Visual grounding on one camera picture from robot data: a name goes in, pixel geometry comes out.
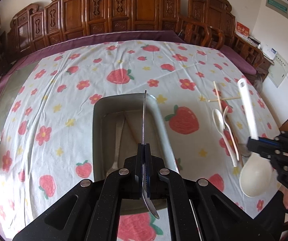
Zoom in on long carved wooden sofa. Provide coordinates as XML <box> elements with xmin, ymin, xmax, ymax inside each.
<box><xmin>6</xmin><ymin>0</ymin><xmax>214</xmax><ymax>61</ymax></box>

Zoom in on purple armchair cushion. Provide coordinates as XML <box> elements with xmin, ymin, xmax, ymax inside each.
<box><xmin>220</xmin><ymin>45</ymin><xmax>256</xmax><ymax>75</ymax></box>

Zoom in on metal butter knife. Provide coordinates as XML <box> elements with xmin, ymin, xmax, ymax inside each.
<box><xmin>141</xmin><ymin>90</ymin><xmax>160</xmax><ymax>219</ymax></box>

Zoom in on carved wooden armchair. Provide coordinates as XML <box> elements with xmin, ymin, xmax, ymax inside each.
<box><xmin>188</xmin><ymin>0</ymin><xmax>252</xmax><ymax>64</ymax></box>

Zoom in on light bamboo chopstick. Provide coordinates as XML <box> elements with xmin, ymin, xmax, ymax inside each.
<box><xmin>208</xmin><ymin>96</ymin><xmax>241</xmax><ymax>102</ymax></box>
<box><xmin>213</xmin><ymin>81</ymin><xmax>223</xmax><ymax>113</ymax></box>

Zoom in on cream plastic spoon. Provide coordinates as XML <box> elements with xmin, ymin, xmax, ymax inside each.
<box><xmin>212</xmin><ymin>109</ymin><xmax>238</xmax><ymax>167</ymax></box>

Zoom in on large cream rice spoon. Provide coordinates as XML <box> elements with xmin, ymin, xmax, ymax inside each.
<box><xmin>237</xmin><ymin>78</ymin><xmax>273</xmax><ymax>197</ymax></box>

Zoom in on wooden side table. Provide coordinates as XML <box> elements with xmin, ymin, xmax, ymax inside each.
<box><xmin>249</xmin><ymin>40</ymin><xmax>274</xmax><ymax>81</ymax></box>

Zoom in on white electrical wall box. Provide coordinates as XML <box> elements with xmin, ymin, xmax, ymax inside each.
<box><xmin>268</xmin><ymin>53</ymin><xmax>288</xmax><ymax>88</ymax></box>

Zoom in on grey green wall panel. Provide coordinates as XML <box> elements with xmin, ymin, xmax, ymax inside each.
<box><xmin>266</xmin><ymin>0</ymin><xmax>288</xmax><ymax>19</ymax></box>

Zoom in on floral strawberry tablecloth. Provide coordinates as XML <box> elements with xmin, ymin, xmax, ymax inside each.
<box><xmin>0</xmin><ymin>40</ymin><xmax>279</xmax><ymax>239</ymax></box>

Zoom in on white router box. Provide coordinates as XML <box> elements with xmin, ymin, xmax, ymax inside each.
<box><xmin>261</xmin><ymin>44</ymin><xmax>277</xmax><ymax>61</ymax></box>

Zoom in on rectangular metal tray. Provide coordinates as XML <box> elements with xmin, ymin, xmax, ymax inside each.
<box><xmin>93</xmin><ymin>93</ymin><xmax>178</xmax><ymax>218</ymax></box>

